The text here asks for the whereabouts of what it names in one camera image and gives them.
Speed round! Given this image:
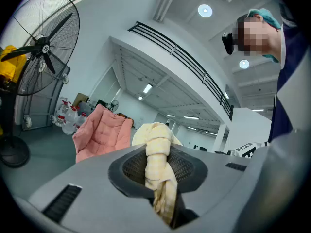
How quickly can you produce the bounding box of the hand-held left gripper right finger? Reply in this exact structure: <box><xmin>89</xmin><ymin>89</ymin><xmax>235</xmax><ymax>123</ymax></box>
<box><xmin>167</xmin><ymin>124</ymin><xmax>311</xmax><ymax>233</ymax></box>

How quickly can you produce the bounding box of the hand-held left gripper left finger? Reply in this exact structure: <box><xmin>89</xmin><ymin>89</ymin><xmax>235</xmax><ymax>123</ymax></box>
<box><xmin>14</xmin><ymin>143</ymin><xmax>172</xmax><ymax>233</ymax></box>

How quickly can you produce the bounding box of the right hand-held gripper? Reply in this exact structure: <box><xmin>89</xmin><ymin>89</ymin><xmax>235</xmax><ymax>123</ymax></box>
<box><xmin>233</xmin><ymin>141</ymin><xmax>268</xmax><ymax>159</ymax></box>

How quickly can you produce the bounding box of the pink padded armchair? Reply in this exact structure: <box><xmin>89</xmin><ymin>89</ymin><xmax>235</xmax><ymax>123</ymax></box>
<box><xmin>72</xmin><ymin>103</ymin><xmax>133</xmax><ymax>164</ymax></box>

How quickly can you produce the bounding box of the cream cloth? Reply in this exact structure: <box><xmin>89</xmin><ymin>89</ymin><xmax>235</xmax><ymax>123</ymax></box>
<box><xmin>131</xmin><ymin>121</ymin><xmax>183</xmax><ymax>228</ymax></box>

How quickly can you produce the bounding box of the black balcony railing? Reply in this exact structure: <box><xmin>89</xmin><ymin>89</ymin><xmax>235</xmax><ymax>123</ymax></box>
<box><xmin>128</xmin><ymin>21</ymin><xmax>234</xmax><ymax>121</ymax></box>

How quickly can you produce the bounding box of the person's navy t-shirt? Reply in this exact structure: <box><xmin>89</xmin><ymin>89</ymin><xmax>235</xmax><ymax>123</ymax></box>
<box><xmin>267</xmin><ymin>0</ymin><xmax>311</xmax><ymax>143</ymax></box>

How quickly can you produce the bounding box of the flat brown cardboard sheet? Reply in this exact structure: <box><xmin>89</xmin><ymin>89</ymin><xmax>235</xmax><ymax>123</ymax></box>
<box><xmin>72</xmin><ymin>92</ymin><xmax>90</xmax><ymax>106</ymax></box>

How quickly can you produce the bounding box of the gray platform cart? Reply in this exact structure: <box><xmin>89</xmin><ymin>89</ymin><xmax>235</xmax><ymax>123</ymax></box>
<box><xmin>14</xmin><ymin>64</ymin><xmax>71</xmax><ymax>131</ymax></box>

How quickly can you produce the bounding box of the person's head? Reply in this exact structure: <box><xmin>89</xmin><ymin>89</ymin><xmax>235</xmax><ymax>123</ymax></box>
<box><xmin>237</xmin><ymin>15</ymin><xmax>284</xmax><ymax>63</ymax></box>

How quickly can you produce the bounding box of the yellow black vacuum cleaner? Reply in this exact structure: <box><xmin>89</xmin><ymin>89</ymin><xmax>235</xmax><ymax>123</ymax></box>
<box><xmin>0</xmin><ymin>45</ymin><xmax>28</xmax><ymax>92</ymax></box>

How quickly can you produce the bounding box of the black head-worn camera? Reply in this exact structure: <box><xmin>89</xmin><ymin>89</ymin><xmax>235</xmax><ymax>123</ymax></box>
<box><xmin>221</xmin><ymin>32</ymin><xmax>235</xmax><ymax>55</ymax></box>

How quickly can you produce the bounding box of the black pedestal fan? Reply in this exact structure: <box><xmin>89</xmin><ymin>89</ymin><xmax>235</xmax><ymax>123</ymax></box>
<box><xmin>0</xmin><ymin>0</ymin><xmax>81</xmax><ymax>168</ymax></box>

